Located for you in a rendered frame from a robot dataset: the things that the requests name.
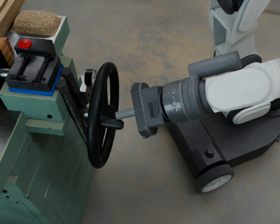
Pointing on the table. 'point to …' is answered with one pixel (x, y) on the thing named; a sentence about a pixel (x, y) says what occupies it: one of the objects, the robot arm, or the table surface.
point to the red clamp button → (25, 43)
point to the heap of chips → (36, 23)
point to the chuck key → (21, 68)
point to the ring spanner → (42, 70)
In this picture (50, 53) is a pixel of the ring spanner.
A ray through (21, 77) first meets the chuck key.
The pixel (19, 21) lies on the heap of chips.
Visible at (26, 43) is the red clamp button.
